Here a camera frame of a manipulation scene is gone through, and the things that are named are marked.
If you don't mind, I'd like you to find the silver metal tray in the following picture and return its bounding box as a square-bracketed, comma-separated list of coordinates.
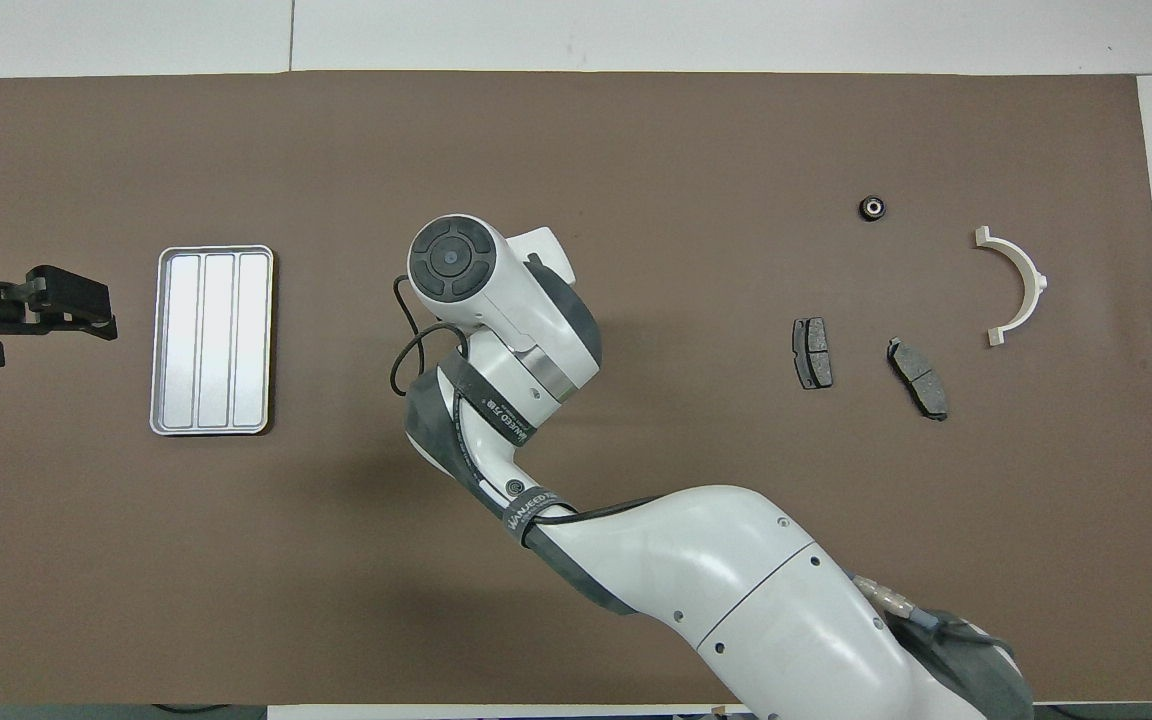
[149, 245, 275, 437]

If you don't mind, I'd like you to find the brown table mat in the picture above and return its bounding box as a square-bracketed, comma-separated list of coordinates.
[0, 70, 1152, 706]

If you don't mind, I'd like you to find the short dark brake pad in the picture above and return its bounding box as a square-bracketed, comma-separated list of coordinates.
[792, 316, 834, 391]

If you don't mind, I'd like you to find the long dark brake pad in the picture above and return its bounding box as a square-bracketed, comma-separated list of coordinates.
[886, 337, 950, 422]

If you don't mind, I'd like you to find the white curved plastic bracket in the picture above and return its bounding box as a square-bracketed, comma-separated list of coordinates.
[974, 226, 1049, 348]

